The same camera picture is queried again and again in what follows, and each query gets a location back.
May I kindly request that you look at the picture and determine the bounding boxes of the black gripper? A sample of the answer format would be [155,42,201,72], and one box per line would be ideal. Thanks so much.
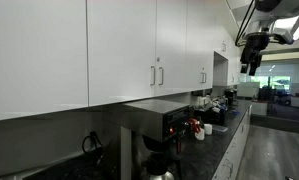
[239,32,272,77]

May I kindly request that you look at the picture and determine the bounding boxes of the white upper cabinet block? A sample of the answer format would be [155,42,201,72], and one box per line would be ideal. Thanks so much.
[212,26,242,87]

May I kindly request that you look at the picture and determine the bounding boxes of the wide white cabinet door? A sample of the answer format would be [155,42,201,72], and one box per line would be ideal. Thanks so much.
[0,0,89,123]

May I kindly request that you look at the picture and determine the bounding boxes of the white board panel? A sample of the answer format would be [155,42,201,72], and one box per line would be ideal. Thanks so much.
[237,81,261,99]

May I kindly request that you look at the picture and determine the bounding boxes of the black coffee maker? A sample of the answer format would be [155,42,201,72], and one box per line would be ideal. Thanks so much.
[223,88,239,108]

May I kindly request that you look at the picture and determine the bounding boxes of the white countertop container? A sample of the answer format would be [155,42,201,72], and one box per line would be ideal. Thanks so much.
[196,95,212,107]

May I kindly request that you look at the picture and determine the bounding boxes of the four-slot toaster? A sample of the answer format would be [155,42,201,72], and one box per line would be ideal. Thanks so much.
[192,105,227,127]

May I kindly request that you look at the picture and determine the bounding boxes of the flat blue-lidded container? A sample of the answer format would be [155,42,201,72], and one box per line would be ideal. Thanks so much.
[211,124,229,134]

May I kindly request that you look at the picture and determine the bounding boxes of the white cup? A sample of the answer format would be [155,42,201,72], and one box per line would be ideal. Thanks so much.
[203,123,214,136]
[194,128,206,141]

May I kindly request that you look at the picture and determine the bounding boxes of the red spray bottle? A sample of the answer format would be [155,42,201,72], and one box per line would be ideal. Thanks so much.
[187,117,202,135]

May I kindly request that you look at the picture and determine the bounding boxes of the white base cabinets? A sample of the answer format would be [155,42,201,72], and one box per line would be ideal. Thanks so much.
[211,104,253,180]

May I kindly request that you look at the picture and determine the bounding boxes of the stainless steel coffee brewer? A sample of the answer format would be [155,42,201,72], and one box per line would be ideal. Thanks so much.
[120,98,191,180]

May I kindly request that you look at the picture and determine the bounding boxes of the black-lidded coffee carafe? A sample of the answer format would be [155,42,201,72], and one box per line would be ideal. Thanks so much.
[140,152,176,180]

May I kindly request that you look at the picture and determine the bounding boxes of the black power cable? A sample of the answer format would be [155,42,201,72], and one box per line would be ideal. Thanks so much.
[81,130,105,168]

